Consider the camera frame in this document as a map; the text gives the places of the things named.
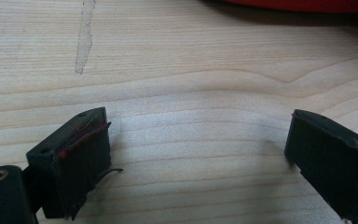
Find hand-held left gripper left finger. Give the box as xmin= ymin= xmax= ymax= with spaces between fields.
xmin=25 ymin=106 xmax=113 ymax=221

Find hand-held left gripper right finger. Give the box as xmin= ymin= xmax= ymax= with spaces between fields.
xmin=283 ymin=108 xmax=358 ymax=224

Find red baseball cap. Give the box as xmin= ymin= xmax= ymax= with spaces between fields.
xmin=222 ymin=0 xmax=358 ymax=14

